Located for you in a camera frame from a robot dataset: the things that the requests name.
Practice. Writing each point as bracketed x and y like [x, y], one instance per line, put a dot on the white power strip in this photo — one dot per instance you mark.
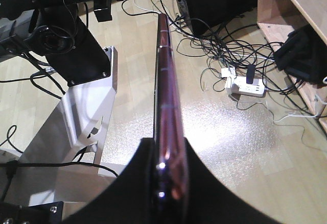
[236, 84]

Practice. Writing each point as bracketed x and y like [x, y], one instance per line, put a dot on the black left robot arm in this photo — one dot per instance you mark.
[53, 29]

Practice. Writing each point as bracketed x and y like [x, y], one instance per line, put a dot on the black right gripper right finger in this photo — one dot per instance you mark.
[211, 202]

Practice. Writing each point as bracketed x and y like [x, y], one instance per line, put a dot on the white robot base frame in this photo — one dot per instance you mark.
[77, 183]

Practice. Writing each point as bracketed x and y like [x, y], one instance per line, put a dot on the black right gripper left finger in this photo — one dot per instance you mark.
[129, 198]

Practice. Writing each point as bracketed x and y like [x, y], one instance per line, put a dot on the black foldable phone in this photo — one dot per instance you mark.
[170, 174]

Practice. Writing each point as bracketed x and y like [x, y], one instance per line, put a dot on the black bracket with screws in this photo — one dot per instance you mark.
[45, 213]

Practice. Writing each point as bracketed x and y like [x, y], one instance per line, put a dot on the black bag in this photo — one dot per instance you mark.
[303, 55]

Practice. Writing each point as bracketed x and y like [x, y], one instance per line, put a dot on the black computer tower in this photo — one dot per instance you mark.
[217, 2]

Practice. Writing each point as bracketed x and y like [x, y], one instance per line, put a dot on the wooden low shelf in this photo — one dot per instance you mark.
[278, 18]

